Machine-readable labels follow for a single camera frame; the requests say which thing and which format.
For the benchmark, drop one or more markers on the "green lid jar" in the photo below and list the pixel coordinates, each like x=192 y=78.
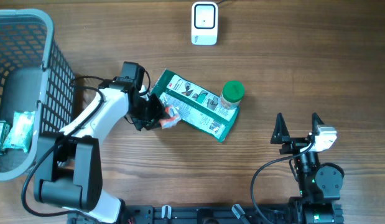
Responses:
x=231 y=94

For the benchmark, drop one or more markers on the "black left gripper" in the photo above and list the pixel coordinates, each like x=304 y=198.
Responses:
x=158 y=114

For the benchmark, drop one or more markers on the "white barcode scanner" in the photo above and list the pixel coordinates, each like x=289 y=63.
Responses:
x=204 y=23

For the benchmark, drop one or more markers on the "grey plastic basket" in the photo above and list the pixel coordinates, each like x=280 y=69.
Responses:
x=34 y=76

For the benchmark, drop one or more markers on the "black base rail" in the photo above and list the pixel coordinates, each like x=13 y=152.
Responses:
x=275 y=213

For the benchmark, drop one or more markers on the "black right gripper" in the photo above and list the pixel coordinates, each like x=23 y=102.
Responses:
x=281 y=135

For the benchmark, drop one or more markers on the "large green 3M package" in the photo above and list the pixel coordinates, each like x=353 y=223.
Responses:
x=196 y=106

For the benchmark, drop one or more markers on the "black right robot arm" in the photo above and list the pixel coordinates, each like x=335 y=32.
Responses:
x=319 y=183

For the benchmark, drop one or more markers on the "light green wipes pack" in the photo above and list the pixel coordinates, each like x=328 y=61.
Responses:
x=21 y=133

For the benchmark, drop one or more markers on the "small green box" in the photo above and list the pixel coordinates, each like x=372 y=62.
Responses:
x=4 y=131

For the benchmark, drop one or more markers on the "red tissue pack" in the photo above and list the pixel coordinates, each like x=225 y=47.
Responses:
x=171 y=117

